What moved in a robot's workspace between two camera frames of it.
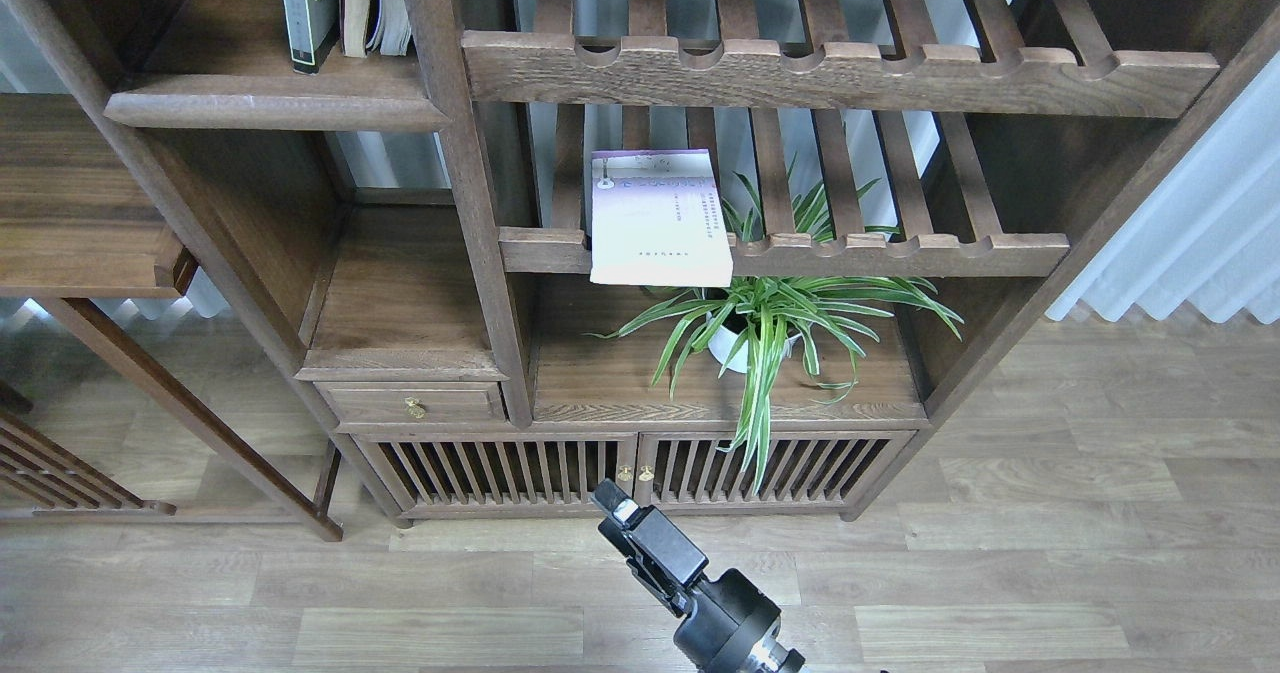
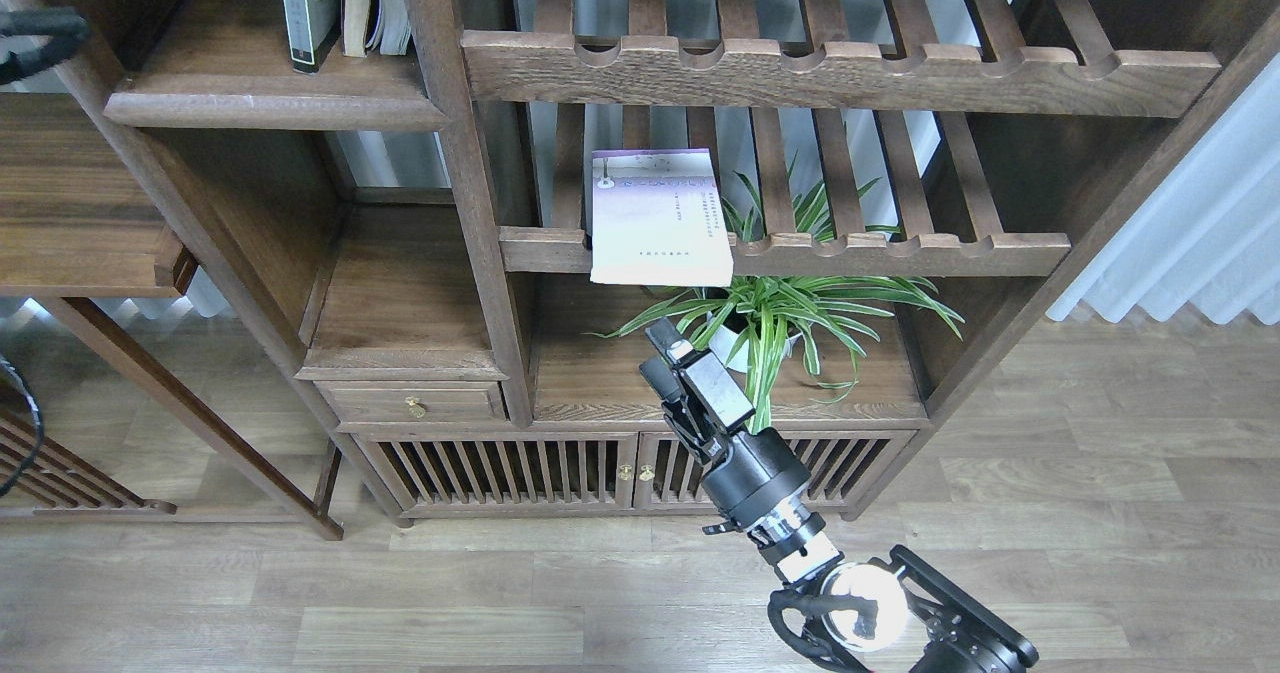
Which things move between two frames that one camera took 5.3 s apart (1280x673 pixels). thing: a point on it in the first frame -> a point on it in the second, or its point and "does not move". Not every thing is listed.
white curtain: [1203, 227] does not move
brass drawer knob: [415, 407] does not move
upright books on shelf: [374, 16] does not move
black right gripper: [728, 616] -> [759, 469]
